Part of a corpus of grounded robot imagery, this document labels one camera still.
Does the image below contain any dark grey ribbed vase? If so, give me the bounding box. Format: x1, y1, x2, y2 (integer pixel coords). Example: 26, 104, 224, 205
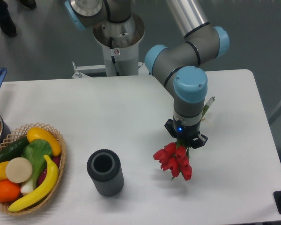
86, 149, 124, 197

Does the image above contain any person's dark shoe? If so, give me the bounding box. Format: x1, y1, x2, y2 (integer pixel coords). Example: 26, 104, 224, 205
0, 0, 17, 38

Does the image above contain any yellow banana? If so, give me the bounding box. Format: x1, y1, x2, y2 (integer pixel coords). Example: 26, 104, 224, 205
8, 155, 59, 212

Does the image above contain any dark red vegetable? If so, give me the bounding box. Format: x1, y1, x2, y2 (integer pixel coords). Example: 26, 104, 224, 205
37, 156, 60, 186

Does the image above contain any green bok choy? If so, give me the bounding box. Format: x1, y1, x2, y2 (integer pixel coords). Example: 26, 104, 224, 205
21, 139, 52, 195

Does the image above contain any woven wicker basket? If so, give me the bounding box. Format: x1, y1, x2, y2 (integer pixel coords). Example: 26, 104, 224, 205
0, 123, 66, 216

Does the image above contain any green cucumber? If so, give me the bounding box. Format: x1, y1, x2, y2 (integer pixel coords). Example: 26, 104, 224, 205
0, 136, 29, 163

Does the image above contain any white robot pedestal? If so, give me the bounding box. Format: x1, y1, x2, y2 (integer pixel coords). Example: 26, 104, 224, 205
73, 13, 145, 78

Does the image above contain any orange fruit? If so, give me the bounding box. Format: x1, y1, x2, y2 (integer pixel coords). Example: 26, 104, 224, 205
0, 180, 20, 203

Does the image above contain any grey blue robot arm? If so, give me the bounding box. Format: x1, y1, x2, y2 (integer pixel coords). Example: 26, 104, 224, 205
65, 0, 229, 149

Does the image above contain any red tulip bouquet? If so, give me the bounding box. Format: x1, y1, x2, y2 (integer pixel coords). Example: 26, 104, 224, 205
153, 96, 215, 180

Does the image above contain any beige round disc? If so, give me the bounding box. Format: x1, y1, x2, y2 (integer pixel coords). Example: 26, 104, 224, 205
5, 157, 33, 183

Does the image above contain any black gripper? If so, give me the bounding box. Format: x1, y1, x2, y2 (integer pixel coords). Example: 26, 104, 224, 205
164, 119, 208, 149

